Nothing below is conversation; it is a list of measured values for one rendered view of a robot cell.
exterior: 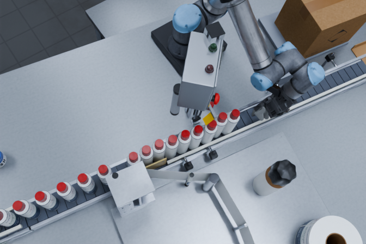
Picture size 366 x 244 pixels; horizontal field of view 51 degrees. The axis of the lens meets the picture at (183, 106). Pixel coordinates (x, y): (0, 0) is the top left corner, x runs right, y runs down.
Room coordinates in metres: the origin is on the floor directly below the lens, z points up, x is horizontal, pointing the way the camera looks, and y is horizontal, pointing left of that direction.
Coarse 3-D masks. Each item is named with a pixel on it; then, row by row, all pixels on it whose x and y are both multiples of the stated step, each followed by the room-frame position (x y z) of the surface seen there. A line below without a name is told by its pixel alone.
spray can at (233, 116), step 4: (232, 112) 0.58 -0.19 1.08; (236, 112) 0.58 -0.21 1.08; (228, 116) 0.58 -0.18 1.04; (232, 116) 0.57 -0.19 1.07; (236, 116) 0.57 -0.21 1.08; (228, 120) 0.56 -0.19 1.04; (232, 120) 0.56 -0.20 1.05; (236, 120) 0.57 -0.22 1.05; (228, 124) 0.56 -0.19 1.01; (232, 124) 0.56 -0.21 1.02; (224, 128) 0.56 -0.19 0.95; (228, 128) 0.56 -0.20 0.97; (232, 128) 0.56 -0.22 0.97; (224, 132) 0.56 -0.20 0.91; (228, 132) 0.56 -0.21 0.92
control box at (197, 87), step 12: (192, 36) 0.62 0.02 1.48; (204, 36) 0.63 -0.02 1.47; (192, 48) 0.58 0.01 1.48; (204, 48) 0.59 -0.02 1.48; (192, 60) 0.54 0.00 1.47; (204, 60) 0.55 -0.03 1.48; (216, 60) 0.56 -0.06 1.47; (192, 72) 0.50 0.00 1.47; (204, 72) 0.51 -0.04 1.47; (216, 72) 0.52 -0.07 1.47; (180, 84) 0.47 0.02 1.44; (192, 84) 0.47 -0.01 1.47; (204, 84) 0.48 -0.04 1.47; (216, 84) 0.49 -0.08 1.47; (180, 96) 0.47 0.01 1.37; (192, 96) 0.47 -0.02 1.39; (204, 96) 0.47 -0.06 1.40; (192, 108) 0.47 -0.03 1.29; (204, 108) 0.47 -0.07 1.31
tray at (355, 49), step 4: (360, 44) 1.19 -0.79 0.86; (364, 44) 1.22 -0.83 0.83; (352, 48) 1.17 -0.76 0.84; (356, 48) 1.18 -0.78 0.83; (360, 48) 1.19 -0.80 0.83; (364, 48) 1.19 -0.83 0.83; (356, 52) 1.16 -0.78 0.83; (360, 52) 1.16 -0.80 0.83; (364, 52) 1.17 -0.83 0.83; (356, 56) 1.14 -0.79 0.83; (364, 60) 1.12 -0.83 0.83
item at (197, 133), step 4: (192, 128) 0.50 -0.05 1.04; (196, 128) 0.48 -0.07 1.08; (200, 128) 0.49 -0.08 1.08; (192, 132) 0.48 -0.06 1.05; (196, 132) 0.47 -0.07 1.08; (200, 132) 0.47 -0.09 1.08; (192, 136) 0.46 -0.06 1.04; (196, 136) 0.47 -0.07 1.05; (200, 136) 0.47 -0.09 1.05; (192, 140) 0.46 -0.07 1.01; (196, 140) 0.46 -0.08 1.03; (200, 140) 0.47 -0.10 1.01; (192, 144) 0.46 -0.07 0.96; (196, 144) 0.46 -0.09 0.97; (188, 148) 0.46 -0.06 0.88; (192, 148) 0.46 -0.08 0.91
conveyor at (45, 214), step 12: (336, 72) 0.99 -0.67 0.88; (348, 72) 1.00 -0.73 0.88; (360, 72) 1.02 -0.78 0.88; (324, 84) 0.91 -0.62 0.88; (336, 84) 0.92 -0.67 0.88; (300, 96) 0.82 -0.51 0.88; (312, 96) 0.83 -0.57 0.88; (252, 108) 0.71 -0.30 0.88; (240, 120) 0.64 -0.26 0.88; (252, 120) 0.65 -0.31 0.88; (120, 168) 0.31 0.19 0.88; (156, 168) 0.35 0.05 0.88; (96, 180) 0.25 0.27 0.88; (84, 192) 0.19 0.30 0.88; (96, 192) 0.20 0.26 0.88; (36, 204) 0.11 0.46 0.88; (60, 204) 0.13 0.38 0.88; (72, 204) 0.14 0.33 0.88; (48, 216) 0.07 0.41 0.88
